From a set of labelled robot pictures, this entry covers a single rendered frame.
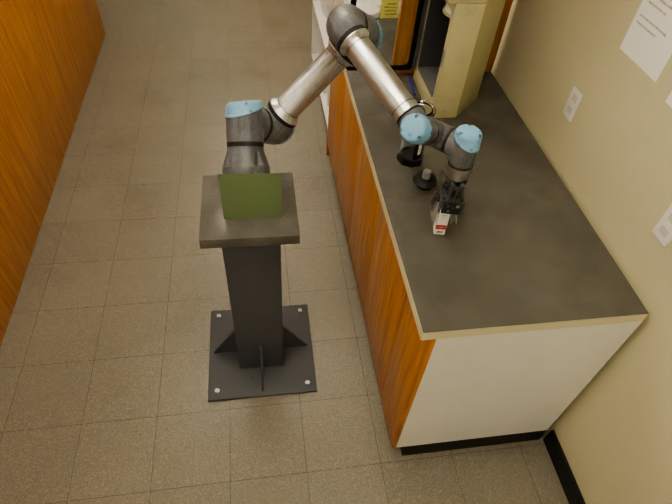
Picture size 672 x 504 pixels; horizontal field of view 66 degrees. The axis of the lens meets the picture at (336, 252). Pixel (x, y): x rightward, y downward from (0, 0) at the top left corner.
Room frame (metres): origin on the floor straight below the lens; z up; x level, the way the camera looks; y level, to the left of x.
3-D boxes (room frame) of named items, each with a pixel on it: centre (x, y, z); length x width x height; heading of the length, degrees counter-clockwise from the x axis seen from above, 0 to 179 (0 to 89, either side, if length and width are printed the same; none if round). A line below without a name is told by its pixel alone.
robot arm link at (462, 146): (1.22, -0.33, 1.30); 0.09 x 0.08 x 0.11; 56
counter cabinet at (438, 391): (1.90, -0.41, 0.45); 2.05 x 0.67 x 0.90; 12
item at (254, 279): (1.28, 0.31, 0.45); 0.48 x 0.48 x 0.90; 11
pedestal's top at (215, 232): (1.28, 0.31, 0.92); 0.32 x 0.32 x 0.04; 11
